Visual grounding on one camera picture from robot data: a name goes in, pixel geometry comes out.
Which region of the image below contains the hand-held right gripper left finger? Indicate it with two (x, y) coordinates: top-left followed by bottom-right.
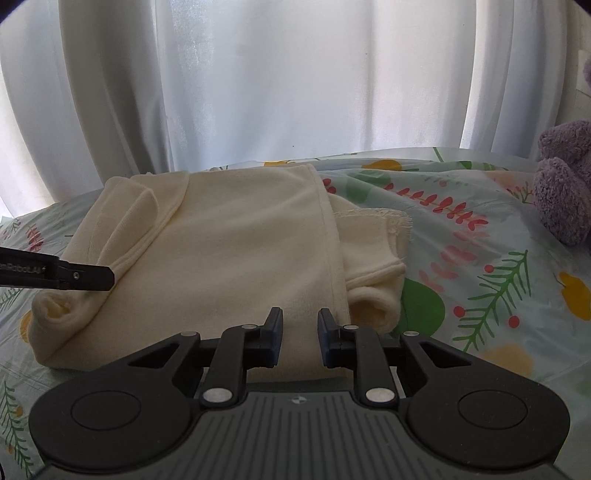
(124, 307), (284, 409)

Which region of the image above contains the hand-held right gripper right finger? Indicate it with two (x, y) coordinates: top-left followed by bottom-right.
(318, 308), (468, 409)

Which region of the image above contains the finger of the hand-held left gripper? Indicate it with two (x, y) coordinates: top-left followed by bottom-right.
(58, 260), (116, 293)

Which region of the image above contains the cream knit sweater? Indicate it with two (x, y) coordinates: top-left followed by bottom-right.
(30, 164), (411, 382)

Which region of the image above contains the floral print bedsheet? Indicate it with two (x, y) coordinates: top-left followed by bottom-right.
(0, 147), (591, 480)

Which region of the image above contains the white curtain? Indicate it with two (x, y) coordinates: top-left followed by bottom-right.
(0, 0), (591, 219)

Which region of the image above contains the purple teddy bear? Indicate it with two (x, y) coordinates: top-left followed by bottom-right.
(534, 59), (591, 247)

